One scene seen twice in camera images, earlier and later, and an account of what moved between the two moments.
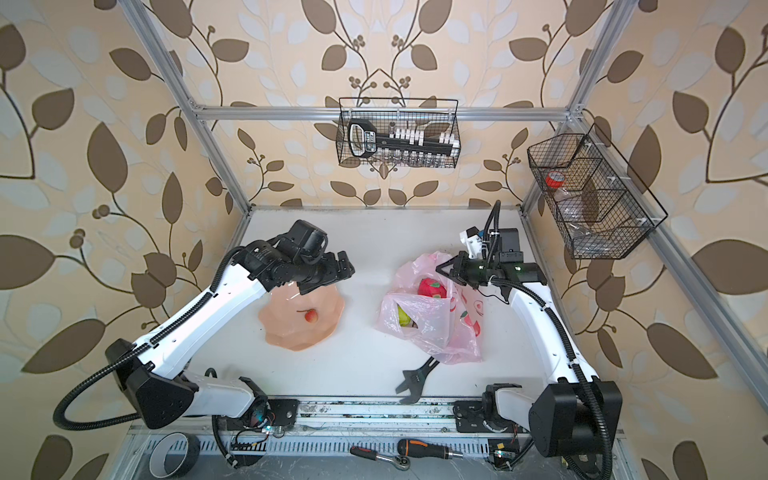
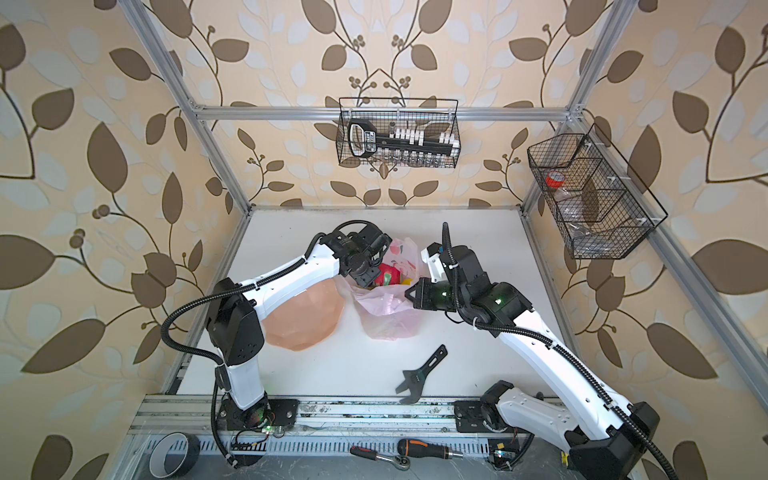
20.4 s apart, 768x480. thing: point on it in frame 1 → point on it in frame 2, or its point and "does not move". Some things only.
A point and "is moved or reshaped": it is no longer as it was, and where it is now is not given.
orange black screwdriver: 408,448 does not move
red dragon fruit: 432,287 is moved or reshaped
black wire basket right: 594,195 does not move
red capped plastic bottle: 554,179 does not move
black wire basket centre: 398,132 does not move
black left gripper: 332,274 → 368,279
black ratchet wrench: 399,461 does not move
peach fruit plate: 283,315 does not move
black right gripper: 458,274 → 424,299
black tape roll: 173,455 does not move
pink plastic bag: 429,309 is moved or reshaped
